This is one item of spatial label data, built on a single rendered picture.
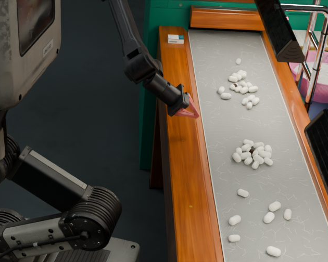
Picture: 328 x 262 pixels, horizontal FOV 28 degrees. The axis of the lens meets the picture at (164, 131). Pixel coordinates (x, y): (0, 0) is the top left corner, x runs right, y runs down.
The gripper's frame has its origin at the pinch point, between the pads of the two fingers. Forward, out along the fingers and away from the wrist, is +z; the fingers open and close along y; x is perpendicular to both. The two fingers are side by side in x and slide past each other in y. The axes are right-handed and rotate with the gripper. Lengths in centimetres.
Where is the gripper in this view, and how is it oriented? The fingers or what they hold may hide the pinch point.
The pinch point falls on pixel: (196, 115)
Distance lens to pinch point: 198.3
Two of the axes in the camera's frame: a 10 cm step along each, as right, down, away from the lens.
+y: -0.4, -5.9, 8.0
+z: 7.3, 5.4, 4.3
